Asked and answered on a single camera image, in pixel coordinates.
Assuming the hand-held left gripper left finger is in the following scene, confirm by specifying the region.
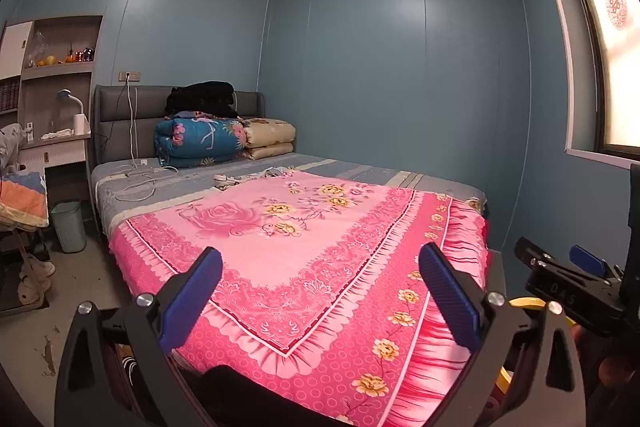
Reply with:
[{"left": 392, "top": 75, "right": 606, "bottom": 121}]
[{"left": 55, "top": 246, "right": 224, "bottom": 427}]

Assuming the row of books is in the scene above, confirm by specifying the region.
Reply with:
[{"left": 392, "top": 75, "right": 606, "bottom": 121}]
[{"left": 0, "top": 80, "right": 22, "bottom": 113}]

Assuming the grey upholstered headboard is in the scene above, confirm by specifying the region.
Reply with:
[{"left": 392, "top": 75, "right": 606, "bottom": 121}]
[{"left": 92, "top": 84, "right": 265, "bottom": 165}]

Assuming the folded beige floral quilt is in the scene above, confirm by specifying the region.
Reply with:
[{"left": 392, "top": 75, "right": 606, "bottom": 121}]
[{"left": 243, "top": 118, "right": 297, "bottom": 162}]

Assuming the white garment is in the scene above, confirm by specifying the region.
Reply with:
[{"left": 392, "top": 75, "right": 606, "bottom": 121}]
[{"left": 0, "top": 124, "right": 26, "bottom": 173}]

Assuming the window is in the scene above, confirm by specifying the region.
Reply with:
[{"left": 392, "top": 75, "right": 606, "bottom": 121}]
[{"left": 517, "top": 0, "right": 640, "bottom": 170}]

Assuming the pink floral blanket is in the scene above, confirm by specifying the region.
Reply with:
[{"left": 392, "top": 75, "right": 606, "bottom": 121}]
[{"left": 107, "top": 170, "right": 493, "bottom": 427}]

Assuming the orange and blue folded blanket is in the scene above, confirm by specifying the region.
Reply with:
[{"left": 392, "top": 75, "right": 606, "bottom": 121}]
[{"left": 0, "top": 170, "right": 50, "bottom": 233}]

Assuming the white desk lamp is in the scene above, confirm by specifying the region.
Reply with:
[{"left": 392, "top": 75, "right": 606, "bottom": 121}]
[{"left": 56, "top": 89, "right": 91, "bottom": 136}]

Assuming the red paper window decoration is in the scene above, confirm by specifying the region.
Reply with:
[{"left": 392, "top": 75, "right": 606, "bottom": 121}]
[{"left": 604, "top": 0, "right": 634, "bottom": 30}]

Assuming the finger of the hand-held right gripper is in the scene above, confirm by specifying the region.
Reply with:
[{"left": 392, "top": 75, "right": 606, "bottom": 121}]
[
  {"left": 569, "top": 244, "right": 611, "bottom": 279},
  {"left": 514, "top": 236, "right": 562, "bottom": 269}
]

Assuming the white slipper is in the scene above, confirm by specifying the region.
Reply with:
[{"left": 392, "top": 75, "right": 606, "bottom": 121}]
[
  {"left": 20, "top": 256, "right": 56, "bottom": 279},
  {"left": 17, "top": 276, "right": 52, "bottom": 309}
]

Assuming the person's right hand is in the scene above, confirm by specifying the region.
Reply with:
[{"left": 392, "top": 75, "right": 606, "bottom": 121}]
[{"left": 570, "top": 324, "right": 633, "bottom": 391}]

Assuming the white wall shelf unit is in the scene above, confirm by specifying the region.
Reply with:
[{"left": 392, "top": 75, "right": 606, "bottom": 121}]
[{"left": 0, "top": 14, "right": 105, "bottom": 168}]

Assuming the folded blue floral quilt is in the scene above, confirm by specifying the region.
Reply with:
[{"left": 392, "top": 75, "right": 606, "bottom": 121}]
[{"left": 152, "top": 112, "right": 249, "bottom": 168}]

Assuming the yellow round bin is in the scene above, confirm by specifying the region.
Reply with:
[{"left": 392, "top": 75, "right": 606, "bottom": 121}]
[{"left": 495, "top": 297, "right": 576, "bottom": 408}]

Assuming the green waste basket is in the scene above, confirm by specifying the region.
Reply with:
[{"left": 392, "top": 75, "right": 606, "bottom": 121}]
[{"left": 49, "top": 200, "right": 89, "bottom": 254}]

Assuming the grey striped bed sheet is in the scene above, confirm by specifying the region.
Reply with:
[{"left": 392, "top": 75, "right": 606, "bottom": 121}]
[{"left": 90, "top": 152, "right": 489, "bottom": 234}]

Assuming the person's black striped sock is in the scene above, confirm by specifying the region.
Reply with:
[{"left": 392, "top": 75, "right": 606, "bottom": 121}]
[{"left": 119, "top": 354, "right": 139, "bottom": 384}]

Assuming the white charging cable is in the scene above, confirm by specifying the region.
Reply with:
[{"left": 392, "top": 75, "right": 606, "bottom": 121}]
[{"left": 112, "top": 79, "right": 179, "bottom": 203}]

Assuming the black folded clothing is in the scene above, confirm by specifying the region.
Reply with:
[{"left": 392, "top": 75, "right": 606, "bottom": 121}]
[{"left": 165, "top": 81, "right": 240, "bottom": 118}]

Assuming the dark metal rack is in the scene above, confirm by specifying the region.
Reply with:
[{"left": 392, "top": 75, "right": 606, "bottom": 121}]
[{"left": 0, "top": 227, "right": 52, "bottom": 314}]

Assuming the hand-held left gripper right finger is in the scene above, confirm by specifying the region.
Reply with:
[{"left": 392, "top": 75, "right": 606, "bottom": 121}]
[{"left": 419, "top": 243, "right": 586, "bottom": 427}]

